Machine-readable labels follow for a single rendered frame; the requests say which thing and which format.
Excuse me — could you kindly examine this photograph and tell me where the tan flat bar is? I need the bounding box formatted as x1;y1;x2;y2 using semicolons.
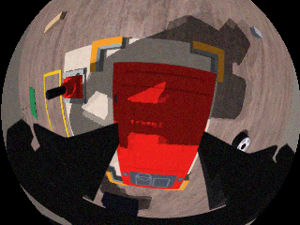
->
44;11;67;34

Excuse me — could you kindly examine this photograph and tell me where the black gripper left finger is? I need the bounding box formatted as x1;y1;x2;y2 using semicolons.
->
33;123;120;202

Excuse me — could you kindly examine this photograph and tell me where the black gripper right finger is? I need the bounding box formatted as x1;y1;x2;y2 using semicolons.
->
198;131;278;210

